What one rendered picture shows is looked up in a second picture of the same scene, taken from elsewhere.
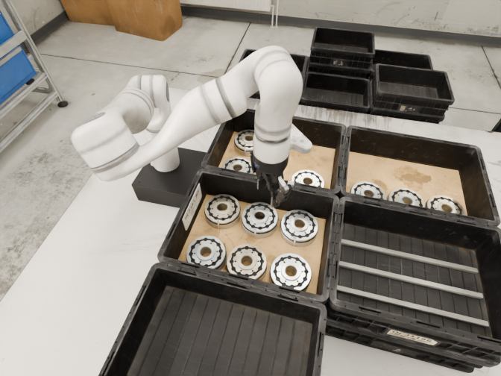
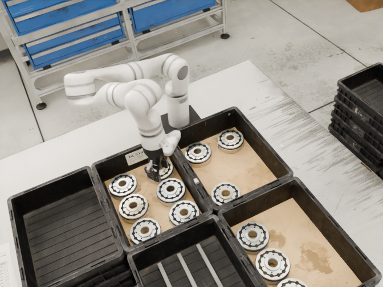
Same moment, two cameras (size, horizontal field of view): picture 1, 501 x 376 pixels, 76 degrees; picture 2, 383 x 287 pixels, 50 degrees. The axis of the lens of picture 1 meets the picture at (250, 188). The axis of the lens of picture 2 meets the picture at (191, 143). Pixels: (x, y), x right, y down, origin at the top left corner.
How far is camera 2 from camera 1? 0.90 m
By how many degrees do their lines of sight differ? 36
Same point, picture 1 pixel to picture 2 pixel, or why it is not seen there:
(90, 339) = not seen: hidden behind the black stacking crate
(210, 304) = (98, 212)
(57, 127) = (204, 53)
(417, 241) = not seen: outside the picture
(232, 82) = (119, 89)
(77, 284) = (78, 157)
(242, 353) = (84, 245)
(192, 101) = (104, 88)
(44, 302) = (60, 154)
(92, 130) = (68, 78)
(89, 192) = not seen: hidden behind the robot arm
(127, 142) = (82, 91)
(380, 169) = (298, 232)
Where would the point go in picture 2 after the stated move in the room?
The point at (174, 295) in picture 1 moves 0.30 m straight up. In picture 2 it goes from (92, 193) to (65, 137)
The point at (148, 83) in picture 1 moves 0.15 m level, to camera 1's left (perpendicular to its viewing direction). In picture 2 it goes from (170, 62) to (147, 47)
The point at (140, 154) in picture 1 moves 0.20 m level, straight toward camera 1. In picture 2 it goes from (84, 100) to (44, 146)
